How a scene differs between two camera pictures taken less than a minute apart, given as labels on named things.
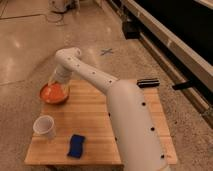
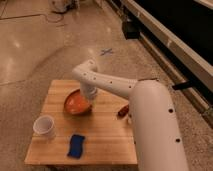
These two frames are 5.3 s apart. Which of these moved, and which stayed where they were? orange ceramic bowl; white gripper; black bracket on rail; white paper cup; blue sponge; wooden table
Moved: orange ceramic bowl; white gripper
Stayed: white paper cup; blue sponge; black bracket on rail; wooden table
